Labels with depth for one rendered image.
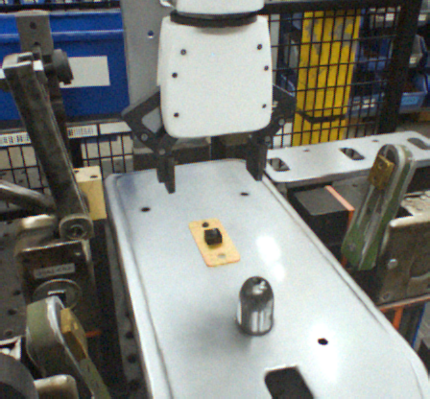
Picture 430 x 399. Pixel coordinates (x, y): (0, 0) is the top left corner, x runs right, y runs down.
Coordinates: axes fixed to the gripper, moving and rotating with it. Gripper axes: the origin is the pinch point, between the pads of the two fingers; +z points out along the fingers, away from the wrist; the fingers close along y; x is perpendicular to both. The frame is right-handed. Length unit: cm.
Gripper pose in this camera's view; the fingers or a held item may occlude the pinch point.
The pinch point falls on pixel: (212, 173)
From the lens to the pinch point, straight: 49.4
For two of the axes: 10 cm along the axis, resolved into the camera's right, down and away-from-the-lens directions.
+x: -2.9, -4.7, 8.3
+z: -0.1, 8.7, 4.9
